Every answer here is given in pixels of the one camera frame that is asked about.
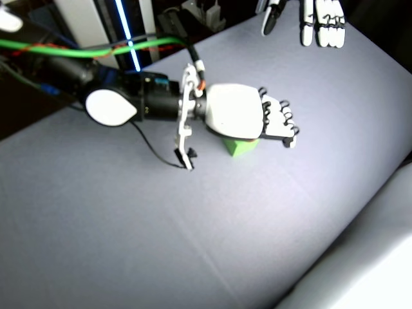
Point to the white upright panel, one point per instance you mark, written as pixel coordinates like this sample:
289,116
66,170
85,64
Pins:
83,25

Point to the grey table cloth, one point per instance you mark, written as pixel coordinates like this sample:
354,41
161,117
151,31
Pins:
193,225

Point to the white curved backdrop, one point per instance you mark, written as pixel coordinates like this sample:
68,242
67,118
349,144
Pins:
370,273

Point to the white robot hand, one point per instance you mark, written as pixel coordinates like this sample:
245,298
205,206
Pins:
325,19
233,109

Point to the green cube block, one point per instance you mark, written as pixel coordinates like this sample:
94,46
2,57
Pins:
239,148

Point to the black box with red light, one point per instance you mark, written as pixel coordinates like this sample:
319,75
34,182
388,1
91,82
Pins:
170,24

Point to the blue light strip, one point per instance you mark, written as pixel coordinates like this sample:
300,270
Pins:
127,29

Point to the white power adapter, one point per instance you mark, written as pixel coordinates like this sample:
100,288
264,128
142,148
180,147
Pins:
209,14

